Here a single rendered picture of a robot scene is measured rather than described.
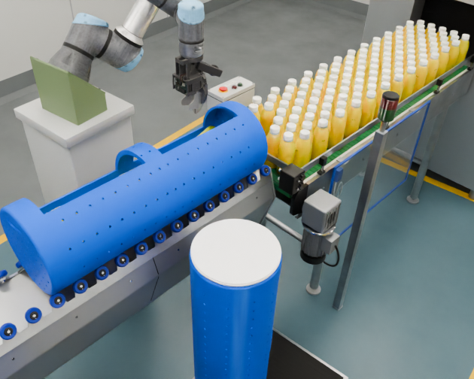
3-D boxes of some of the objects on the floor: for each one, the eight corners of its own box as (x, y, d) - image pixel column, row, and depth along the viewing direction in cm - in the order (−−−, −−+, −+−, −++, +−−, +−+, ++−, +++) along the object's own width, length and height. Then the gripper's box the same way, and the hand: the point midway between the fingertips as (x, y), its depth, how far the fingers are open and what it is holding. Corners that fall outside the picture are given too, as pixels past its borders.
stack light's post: (332, 306, 265) (375, 131, 195) (336, 302, 267) (380, 127, 197) (338, 310, 263) (383, 134, 193) (342, 307, 265) (389, 131, 195)
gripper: (168, 53, 152) (171, 114, 165) (189, 63, 147) (190, 125, 160) (190, 46, 157) (191, 105, 170) (210, 55, 152) (209, 116, 165)
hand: (197, 109), depth 166 cm, fingers closed
